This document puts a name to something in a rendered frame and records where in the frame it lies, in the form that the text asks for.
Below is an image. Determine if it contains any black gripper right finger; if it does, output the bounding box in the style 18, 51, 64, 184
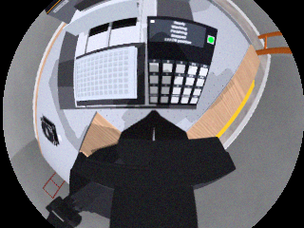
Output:
154, 110, 189, 141

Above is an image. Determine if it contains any white multi-well plate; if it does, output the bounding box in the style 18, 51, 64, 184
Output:
74, 46, 138, 101

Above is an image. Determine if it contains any black rectangular pad with white corner marks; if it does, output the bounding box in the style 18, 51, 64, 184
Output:
40, 116, 60, 147

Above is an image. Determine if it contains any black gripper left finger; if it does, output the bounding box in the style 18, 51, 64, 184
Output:
119, 110, 154, 140

